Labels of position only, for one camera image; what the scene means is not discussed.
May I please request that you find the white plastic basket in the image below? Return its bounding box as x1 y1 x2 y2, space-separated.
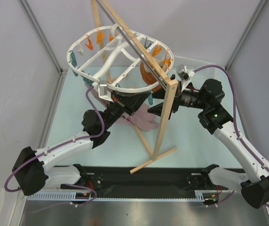
172 56 223 78

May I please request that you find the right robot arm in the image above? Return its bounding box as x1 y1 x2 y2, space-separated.
171 79 269 209

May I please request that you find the mauve cloth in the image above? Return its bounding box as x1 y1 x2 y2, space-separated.
85 82 160 132

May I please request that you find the white round clip hanger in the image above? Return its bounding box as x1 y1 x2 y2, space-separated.
66 24 174 106

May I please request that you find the orange brown garment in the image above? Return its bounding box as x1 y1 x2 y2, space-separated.
140 59 164 92

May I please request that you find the wooden drying rack frame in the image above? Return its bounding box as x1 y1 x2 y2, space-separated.
91 0 179 174

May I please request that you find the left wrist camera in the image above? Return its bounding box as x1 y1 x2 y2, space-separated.
98 80 112 102

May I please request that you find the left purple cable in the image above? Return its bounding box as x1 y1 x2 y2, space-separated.
4 86 106 212

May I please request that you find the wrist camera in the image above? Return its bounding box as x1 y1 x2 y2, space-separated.
176 65 195 92
98 80 112 102

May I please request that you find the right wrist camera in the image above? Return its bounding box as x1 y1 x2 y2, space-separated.
176 65 195 92

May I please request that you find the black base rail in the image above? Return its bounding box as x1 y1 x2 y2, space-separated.
31 165 260 201

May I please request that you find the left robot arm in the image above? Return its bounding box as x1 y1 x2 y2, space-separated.
10 91 150 196

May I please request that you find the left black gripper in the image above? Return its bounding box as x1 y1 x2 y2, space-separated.
102 88 150 130

